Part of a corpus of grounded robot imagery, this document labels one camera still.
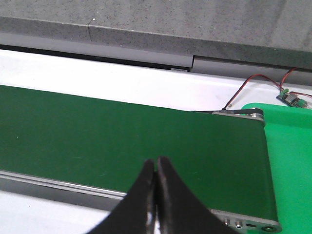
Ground small green circuit board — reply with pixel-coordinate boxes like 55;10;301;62
276;89;308;108

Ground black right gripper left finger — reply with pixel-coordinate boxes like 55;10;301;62
88;159;156;234

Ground grey stone counter slab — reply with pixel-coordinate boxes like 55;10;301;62
0;0;312;69

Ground green conveyor belt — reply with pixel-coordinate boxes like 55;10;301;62
0;86;277;221

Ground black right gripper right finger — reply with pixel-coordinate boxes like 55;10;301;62
157;156;237;234

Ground red wire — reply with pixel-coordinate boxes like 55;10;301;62
223;67;312;110

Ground bright green mat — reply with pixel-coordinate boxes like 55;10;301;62
243;103;312;234

